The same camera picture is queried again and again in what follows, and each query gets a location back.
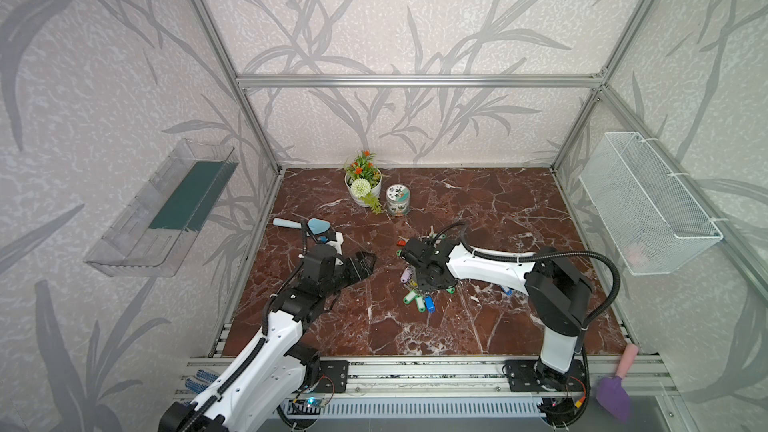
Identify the clear plastic wall tray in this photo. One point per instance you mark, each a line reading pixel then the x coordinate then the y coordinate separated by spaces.
pixel 157 229

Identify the blue dotted work glove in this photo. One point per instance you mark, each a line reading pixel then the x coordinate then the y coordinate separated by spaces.
pixel 200 381

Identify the green circuit board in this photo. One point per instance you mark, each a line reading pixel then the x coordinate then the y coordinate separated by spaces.
pixel 308 405

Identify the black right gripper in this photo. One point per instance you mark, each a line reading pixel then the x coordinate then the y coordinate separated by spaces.
pixel 420 261

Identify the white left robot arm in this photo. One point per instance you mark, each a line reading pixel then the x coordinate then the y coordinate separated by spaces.
pixel 274 364

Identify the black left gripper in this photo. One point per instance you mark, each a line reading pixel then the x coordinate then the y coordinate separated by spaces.
pixel 346 270

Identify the printed snack jar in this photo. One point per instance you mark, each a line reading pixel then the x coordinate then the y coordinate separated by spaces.
pixel 398 200

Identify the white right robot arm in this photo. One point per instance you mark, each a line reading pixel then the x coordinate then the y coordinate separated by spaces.
pixel 558 292

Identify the white wire mesh basket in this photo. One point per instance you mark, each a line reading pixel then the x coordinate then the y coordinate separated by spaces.
pixel 652 217

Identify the potted artificial flower plant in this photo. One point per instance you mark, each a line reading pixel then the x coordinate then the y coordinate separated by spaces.
pixel 363 180

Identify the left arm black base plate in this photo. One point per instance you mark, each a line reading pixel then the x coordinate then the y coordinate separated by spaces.
pixel 329 376

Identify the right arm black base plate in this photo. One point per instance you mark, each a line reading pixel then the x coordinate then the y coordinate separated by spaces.
pixel 530 375

